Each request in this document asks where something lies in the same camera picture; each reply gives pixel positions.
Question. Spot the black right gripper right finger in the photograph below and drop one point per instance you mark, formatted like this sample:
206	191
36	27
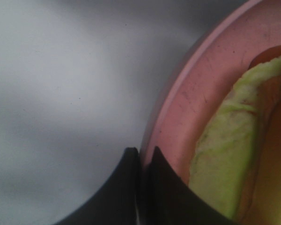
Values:
166	200

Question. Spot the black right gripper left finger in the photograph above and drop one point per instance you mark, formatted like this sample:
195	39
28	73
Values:
114	203

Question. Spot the sandwich with lettuce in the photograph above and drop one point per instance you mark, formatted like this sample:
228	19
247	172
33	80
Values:
236	167

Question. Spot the pink round plate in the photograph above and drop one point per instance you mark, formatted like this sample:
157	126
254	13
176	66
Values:
248	36

